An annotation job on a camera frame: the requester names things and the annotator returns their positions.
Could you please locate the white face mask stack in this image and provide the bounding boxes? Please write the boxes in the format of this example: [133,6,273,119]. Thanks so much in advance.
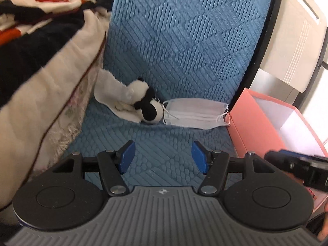
[162,98,231,130]

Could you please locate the black white panda plush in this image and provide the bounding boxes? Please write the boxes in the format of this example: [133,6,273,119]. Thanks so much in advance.
[128,77,163,124]

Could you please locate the person's right hand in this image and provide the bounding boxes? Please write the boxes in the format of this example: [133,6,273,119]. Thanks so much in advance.
[318,203,328,241]

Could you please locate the pink cardboard box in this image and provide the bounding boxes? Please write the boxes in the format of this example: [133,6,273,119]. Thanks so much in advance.
[227,88,328,213]

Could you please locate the white paper towel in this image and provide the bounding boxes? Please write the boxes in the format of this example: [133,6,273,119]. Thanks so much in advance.
[94,69,141,123]

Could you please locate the floral beige cushion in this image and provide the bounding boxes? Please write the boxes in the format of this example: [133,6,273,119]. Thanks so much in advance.
[1,10,106,208]

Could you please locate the white plastic chair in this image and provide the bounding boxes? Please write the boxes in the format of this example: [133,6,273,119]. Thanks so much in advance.
[230,0,328,113]

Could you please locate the red black white blanket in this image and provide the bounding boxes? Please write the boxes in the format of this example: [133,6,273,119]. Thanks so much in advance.
[1,0,114,106]

